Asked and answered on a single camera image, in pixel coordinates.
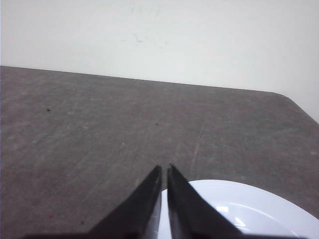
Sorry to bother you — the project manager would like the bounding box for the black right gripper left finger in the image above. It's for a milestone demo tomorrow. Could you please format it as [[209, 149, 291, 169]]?
[[24, 166, 161, 239]]

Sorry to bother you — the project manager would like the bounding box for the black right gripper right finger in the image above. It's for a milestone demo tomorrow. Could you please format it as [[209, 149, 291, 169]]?
[[166, 163, 250, 239]]

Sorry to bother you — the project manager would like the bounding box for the white round plate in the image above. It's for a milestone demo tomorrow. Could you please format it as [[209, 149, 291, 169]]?
[[158, 179, 319, 239]]

